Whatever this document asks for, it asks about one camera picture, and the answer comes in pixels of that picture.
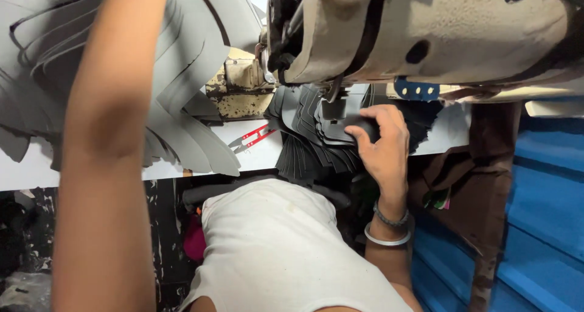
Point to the white sleeveless shirt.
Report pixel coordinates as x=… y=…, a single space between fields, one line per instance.
x=273 y=248

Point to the brown cloth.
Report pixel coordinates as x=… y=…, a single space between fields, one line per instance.
x=474 y=184

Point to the red thread snips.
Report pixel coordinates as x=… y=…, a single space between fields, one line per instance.
x=255 y=136

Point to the stack of black cut pieces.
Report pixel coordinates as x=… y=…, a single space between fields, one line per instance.
x=303 y=159

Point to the beige industrial sewing machine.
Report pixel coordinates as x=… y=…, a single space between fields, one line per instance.
x=456 y=29

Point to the silver bangle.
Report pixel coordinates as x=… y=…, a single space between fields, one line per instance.
x=385 y=241

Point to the green and pink packet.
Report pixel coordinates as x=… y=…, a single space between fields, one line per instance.
x=436 y=198

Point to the pink cloth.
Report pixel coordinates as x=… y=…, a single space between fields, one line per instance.
x=195 y=241

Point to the blue corrugated metal sheet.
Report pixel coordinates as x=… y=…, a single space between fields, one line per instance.
x=547 y=211

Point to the clear plastic bag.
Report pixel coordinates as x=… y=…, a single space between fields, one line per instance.
x=25 y=293

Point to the pile of grey cut pieces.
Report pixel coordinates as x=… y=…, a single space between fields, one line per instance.
x=191 y=74

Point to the rusty metal table leg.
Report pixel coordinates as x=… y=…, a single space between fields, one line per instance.
x=486 y=280

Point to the person's right hand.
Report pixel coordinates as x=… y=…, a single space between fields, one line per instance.
x=388 y=156

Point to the black leather piece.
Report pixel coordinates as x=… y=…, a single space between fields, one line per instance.
x=340 y=131

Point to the blue perforated metal plate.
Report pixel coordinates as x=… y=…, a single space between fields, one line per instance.
x=416 y=89

